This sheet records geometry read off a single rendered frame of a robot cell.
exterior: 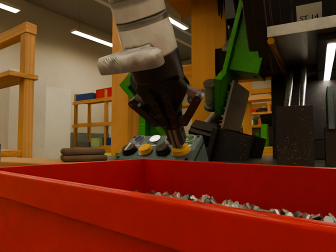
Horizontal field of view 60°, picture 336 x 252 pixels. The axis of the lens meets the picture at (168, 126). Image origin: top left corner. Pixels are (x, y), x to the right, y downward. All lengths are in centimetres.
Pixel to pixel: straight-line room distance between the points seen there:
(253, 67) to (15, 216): 58
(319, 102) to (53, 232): 73
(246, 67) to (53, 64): 827
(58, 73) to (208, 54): 788
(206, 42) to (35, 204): 102
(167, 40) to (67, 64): 872
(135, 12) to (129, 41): 4
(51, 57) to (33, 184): 867
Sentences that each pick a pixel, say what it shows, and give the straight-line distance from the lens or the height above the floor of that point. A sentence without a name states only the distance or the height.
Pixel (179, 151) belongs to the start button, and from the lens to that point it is 48.
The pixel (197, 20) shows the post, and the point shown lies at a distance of 120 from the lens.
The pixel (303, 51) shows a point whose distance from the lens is 61.
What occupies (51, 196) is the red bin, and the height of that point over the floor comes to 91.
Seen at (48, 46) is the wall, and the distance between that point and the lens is 889.
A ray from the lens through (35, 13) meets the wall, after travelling 897.
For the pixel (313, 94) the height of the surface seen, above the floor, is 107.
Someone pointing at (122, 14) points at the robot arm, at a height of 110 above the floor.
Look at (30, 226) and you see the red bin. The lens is 22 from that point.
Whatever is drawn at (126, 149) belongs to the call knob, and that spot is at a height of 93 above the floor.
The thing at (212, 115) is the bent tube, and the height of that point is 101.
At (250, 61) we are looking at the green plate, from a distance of 71.
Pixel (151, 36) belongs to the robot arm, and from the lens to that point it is 38.
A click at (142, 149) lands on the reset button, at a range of 52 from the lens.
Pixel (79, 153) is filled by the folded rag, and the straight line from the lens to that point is 69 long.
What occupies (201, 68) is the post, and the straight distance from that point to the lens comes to 114.
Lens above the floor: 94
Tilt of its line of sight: 3 degrees up
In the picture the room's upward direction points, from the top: straight up
